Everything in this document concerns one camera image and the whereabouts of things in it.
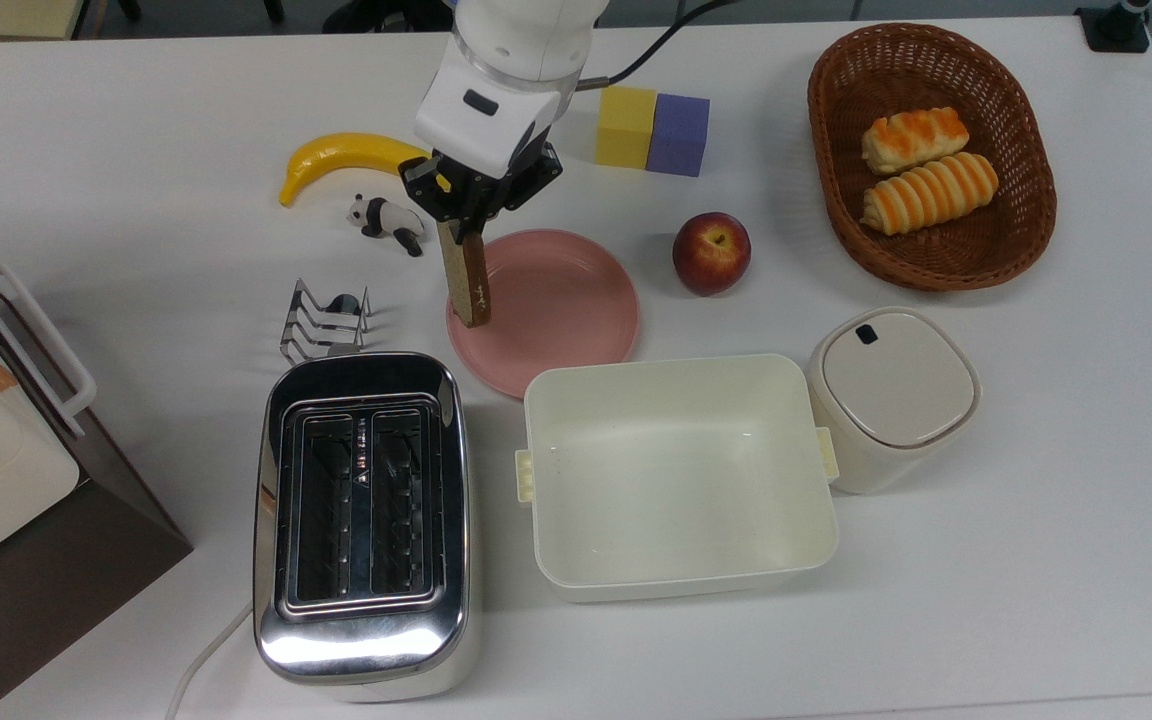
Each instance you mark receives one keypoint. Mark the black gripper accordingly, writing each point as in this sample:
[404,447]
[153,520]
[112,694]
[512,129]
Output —
[476,200]

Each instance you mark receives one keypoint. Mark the toast bread slice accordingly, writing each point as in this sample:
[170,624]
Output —
[466,280]

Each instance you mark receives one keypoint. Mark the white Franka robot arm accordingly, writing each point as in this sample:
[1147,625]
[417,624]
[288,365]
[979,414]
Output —
[516,40]

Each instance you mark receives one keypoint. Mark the pink plate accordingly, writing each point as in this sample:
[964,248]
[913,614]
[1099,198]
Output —
[561,310]

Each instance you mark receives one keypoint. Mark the striped bread roll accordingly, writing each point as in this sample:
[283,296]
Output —
[931,192]

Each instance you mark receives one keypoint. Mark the panda figurine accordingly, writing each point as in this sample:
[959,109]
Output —
[386,220]

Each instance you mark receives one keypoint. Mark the yellow banana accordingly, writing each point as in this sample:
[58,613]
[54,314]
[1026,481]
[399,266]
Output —
[346,152]

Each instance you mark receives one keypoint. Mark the yellow foam block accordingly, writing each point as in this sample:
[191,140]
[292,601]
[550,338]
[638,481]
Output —
[626,125]

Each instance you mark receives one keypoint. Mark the purple foam block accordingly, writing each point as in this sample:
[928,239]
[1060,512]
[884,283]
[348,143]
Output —
[681,135]

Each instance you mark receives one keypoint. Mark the metal toast rack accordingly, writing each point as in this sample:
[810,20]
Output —
[321,325]

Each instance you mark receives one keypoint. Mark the red apple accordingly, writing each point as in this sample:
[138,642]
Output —
[711,255]

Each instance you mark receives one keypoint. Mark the white rectangular plastic container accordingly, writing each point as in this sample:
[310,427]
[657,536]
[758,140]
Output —
[676,480]

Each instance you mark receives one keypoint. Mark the orange glazed pastry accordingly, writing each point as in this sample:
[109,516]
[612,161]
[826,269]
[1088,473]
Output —
[911,140]

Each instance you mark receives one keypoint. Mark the small white lidded bin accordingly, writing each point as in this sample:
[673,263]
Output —
[891,390]

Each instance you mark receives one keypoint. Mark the cream and chrome toaster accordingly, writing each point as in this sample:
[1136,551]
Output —
[361,640]

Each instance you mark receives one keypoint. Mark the brown wicker basket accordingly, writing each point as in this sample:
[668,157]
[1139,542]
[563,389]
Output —
[1016,240]

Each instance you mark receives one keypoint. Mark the white appliance on left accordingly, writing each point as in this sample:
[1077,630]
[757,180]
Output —
[56,600]

